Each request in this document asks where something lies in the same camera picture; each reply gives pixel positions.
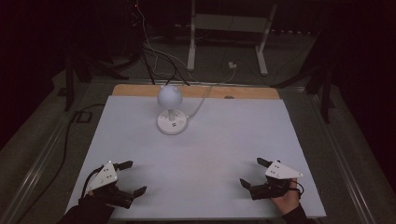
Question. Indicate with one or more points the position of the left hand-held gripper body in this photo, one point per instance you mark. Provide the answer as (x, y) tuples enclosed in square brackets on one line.
[(104, 177)]

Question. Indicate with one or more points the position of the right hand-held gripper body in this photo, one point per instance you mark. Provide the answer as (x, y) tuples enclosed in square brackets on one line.
[(280, 171)]

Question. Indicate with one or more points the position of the person's left hand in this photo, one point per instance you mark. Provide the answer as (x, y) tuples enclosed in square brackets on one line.
[(90, 193)]

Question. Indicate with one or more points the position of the person's right hand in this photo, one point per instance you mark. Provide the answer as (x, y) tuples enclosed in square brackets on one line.
[(288, 200)]

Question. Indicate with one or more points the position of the white table mat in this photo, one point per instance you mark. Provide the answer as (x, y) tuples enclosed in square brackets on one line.
[(202, 155)]

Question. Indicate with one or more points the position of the white round desk lamp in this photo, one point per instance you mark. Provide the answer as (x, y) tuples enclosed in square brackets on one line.
[(169, 97)]

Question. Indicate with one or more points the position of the black tripod stand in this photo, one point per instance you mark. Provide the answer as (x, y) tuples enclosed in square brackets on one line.
[(325, 93), (69, 90)]

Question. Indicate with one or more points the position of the white plug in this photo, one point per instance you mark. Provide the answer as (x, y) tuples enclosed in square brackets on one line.
[(232, 65)]

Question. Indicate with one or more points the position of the white metal stand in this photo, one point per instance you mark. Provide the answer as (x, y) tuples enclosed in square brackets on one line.
[(191, 46)]

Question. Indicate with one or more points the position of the black square floor bracket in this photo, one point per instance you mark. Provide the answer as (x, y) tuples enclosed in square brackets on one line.
[(82, 117)]

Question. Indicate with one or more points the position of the metal floor rail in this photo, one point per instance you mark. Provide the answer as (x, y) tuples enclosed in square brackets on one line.
[(345, 161), (31, 174)]

